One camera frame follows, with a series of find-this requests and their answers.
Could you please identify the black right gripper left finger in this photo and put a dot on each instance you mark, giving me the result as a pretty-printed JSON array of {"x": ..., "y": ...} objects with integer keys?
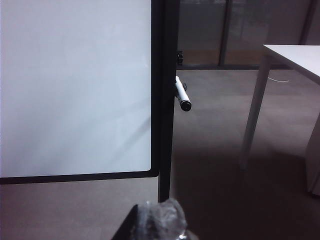
[{"x": 132, "y": 225}]

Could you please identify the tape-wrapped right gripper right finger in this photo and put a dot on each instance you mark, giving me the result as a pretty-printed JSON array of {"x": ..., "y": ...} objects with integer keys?
[{"x": 167, "y": 220}]

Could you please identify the white marker pen black cap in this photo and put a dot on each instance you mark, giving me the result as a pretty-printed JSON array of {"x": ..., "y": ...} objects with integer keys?
[{"x": 182, "y": 93}]

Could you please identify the black stand locking knob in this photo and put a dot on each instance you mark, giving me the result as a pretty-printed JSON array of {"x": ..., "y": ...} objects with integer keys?
[{"x": 180, "y": 58}]

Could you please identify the white table with legs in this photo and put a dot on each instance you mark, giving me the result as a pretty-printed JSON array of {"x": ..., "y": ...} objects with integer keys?
[{"x": 295, "y": 56}]

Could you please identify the black whiteboard stand post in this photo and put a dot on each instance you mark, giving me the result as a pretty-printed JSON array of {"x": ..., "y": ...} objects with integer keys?
[{"x": 170, "y": 125}]

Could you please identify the white whiteboard with black frame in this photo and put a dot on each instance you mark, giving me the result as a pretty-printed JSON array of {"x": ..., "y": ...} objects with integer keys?
[{"x": 75, "y": 87}]

